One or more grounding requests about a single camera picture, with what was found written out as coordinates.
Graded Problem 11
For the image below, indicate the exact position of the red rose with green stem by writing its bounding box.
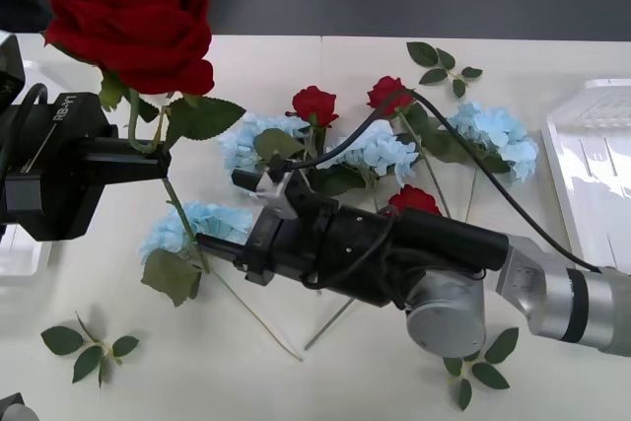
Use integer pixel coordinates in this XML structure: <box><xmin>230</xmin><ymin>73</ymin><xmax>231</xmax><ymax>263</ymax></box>
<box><xmin>285</xmin><ymin>85</ymin><xmax>341</xmax><ymax>171</ymax></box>
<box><xmin>304</xmin><ymin>183</ymin><xmax>444</xmax><ymax>351</ymax></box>
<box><xmin>366</xmin><ymin>75</ymin><xmax>474</xmax><ymax>220</ymax></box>
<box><xmin>37</xmin><ymin>0</ymin><xmax>247</xmax><ymax>275</ymax></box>

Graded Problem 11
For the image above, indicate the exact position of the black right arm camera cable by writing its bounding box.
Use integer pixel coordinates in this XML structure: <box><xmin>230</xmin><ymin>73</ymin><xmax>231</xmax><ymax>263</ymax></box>
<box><xmin>268</xmin><ymin>88</ymin><xmax>603</xmax><ymax>275</ymax></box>

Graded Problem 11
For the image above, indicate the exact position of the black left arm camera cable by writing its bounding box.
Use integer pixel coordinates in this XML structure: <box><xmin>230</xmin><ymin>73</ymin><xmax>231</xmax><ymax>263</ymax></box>
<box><xmin>0</xmin><ymin>82</ymin><xmax>51</xmax><ymax>172</ymax></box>

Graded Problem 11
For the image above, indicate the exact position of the pale blue flower with stem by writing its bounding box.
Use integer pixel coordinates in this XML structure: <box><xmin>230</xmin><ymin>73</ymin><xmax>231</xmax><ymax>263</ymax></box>
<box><xmin>138</xmin><ymin>200</ymin><xmax>304</xmax><ymax>363</ymax></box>
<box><xmin>305</xmin><ymin>123</ymin><xmax>421</xmax><ymax>213</ymax></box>
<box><xmin>433</xmin><ymin>102</ymin><xmax>540</xmax><ymax>224</ymax></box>
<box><xmin>218</xmin><ymin>111</ymin><xmax>316</xmax><ymax>190</ymax></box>

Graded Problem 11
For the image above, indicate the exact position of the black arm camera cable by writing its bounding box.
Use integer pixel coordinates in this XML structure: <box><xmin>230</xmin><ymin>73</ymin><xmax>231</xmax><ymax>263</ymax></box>
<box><xmin>0</xmin><ymin>82</ymin><xmax>51</xmax><ymax>172</ymax></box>
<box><xmin>268</xmin><ymin>88</ymin><xmax>603</xmax><ymax>275</ymax></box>

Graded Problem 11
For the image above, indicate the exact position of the loose green leaf twig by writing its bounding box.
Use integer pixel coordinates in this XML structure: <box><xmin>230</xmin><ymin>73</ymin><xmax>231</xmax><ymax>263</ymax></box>
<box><xmin>442</xmin><ymin>326</ymin><xmax>520</xmax><ymax>412</ymax></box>
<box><xmin>40</xmin><ymin>311</ymin><xmax>141</xmax><ymax>389</ymax></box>
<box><xmin>405</xmin><ymin>40</ymin><xmax>484</xmax><ymax>100</ymax></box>

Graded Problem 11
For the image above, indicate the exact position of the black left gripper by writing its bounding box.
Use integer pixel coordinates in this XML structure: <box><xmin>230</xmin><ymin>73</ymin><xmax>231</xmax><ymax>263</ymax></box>
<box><xmin>0</xmin><ymin>93</ymin><xmax>173</xmax><ymax>244</ymax></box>

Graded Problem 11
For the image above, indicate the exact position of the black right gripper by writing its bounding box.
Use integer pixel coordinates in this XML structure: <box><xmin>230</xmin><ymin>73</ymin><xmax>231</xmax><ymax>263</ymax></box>
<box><xmin>195</xmin><ymin>183</ymin><xmax>347</xmax><ymax>295</ymax></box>

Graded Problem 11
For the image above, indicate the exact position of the right arm wrist camera box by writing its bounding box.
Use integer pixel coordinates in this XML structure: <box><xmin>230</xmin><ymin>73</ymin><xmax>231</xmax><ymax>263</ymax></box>
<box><xmin>231</xmin><ymin>168</ymin><xmax>300</xmax><ymax>222</ymax></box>

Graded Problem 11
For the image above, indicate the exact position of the shallow white box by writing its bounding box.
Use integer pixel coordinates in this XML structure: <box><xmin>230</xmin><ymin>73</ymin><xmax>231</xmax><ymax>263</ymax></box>
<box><xmin>0</xmin><ymin>59</ymin><xmax>55</xmax><ymax>277</ymax></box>
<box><xmin>539</xmin><ymin>76</ymin><xmax>631</xmax><ymax>275</ymax></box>

